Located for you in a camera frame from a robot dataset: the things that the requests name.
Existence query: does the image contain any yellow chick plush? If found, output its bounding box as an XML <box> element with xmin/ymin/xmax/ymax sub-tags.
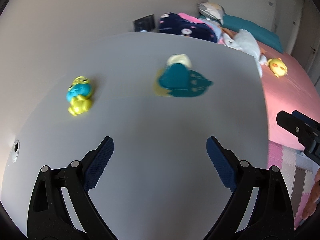
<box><xmin>267</xmin><ymin>58</ymin><xmax>287</xmax><ymax>77</ymax></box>

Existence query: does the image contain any teal cream duck toy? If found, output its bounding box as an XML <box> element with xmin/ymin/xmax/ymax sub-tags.
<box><xmin>153</xmin><ymin>54</ymin><xmax>214</xmax><ymax>98</ymax></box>

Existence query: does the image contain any blue yellow frog toy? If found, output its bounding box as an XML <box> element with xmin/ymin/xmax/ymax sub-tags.
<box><xmin>66</xmin><ymin>76</ymin><xmax>93</xmax><ymax>116</ymax></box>

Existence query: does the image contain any person's hand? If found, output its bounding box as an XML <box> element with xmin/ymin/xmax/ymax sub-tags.
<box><xmin>302</xmin><ymin>170</ymin><xmax>320</xmax><ymax>220</ymax></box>

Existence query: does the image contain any checkered grey pillow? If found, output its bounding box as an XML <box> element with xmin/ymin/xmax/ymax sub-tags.
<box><xmin>197</xmin><ymin>2</ymin><xmax>225</xmax><ymax>25</ymax></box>

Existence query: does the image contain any white goose plush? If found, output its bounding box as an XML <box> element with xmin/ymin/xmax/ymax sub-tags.
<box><xmin>222</xmin><ymin>29</ymin><xmax>267</xmax><ymax>77</ymax></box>

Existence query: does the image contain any teal long pillow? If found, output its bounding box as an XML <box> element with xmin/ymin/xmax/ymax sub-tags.
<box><xmin>198</xmin><ymin>13</ymin><xmax>285</xmax><ymax>54</ymax></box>

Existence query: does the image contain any black wall socket panel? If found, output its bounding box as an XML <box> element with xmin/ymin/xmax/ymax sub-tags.
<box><xmin>133</xmin><ymin>14</ymin><xmax>156</xmax><ymax>32</ymax></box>

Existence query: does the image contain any silver desk cable grommet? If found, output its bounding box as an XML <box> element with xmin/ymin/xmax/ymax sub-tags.
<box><xmin>10</xmin><ymin>140</ymin><xmax>20</xmax><ymax>163</ymax></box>

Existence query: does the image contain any foam puzzle floor mat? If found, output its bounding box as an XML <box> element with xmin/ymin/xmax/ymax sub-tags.
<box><xmin>267</xmin><ymin>141</ymin><xmax>319</xmax><ymax>228</ymax></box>

